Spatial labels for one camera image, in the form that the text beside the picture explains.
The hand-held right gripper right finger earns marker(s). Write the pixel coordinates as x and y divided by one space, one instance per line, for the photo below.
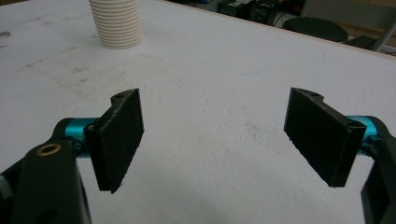
320 140

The white metal stand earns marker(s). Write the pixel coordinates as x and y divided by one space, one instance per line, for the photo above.
384 34

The stack of white paper cups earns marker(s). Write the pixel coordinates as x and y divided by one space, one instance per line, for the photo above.
118 25

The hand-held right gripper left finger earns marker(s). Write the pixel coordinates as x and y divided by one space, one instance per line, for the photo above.
113 146

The black round stool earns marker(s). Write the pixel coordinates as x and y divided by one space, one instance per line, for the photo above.
314 28

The white foam mat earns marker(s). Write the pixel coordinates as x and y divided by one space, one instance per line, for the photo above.
211 77

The black flat box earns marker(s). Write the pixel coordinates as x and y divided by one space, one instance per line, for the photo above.
361 42

